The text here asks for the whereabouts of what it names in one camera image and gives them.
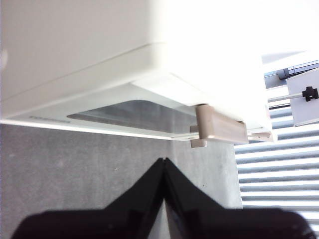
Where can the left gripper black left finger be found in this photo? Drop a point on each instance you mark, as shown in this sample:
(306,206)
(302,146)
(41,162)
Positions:
(124,224)

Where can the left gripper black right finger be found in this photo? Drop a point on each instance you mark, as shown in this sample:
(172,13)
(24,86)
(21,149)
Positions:
(211,224)

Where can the white toaster oven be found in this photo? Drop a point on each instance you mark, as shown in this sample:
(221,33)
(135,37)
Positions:
(74,82)

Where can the white window blinds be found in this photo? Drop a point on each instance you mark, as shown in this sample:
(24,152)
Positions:
(274,161)

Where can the thin metal rod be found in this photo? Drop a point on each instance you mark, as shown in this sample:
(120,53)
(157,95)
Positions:
(281,97)

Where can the white flat board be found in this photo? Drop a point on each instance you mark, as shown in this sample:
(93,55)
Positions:
(306,112)

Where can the black clamp knob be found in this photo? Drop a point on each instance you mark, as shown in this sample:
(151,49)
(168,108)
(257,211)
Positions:
(310,94)

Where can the grey window frame bar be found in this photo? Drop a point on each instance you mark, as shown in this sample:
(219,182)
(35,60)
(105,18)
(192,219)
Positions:
(274,82)

